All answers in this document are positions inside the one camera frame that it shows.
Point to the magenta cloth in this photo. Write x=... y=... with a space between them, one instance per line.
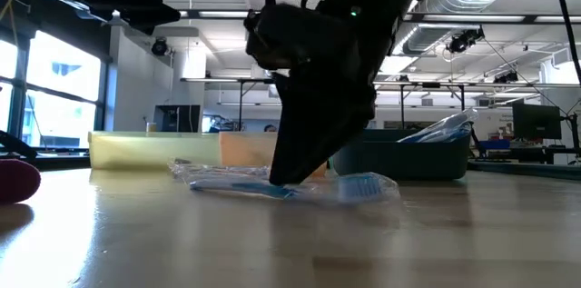
x=18 y=181

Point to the orange plastic bin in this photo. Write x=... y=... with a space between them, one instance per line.
x=245 y=147

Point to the black ceiling spotlight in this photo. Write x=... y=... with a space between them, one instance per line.
x=506 y=78
x=159 y=46
x=463 y=42

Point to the person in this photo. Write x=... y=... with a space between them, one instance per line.
x=270 y=128

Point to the small dark teal bin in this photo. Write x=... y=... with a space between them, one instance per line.
x=408 y=161

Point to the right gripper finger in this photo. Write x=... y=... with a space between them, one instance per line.
x=318 y=129

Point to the yellow plastic bin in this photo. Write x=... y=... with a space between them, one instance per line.
x=136 y=149

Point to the black desktop monitor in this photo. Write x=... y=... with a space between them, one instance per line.
x=536 y=121

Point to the small yellow cup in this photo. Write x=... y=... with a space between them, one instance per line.
x=151 y=127

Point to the large window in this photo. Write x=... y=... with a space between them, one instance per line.
x=59 y=88

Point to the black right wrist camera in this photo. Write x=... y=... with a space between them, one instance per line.
x=299 y=38

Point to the black equipment box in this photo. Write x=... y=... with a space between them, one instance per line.
x=177 y=118

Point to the wrapped purple toothbrush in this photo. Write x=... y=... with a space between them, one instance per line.
x=190 y=169

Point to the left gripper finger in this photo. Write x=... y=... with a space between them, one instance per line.
x=140 y=8

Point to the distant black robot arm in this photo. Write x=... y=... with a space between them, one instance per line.
x=475 y=140

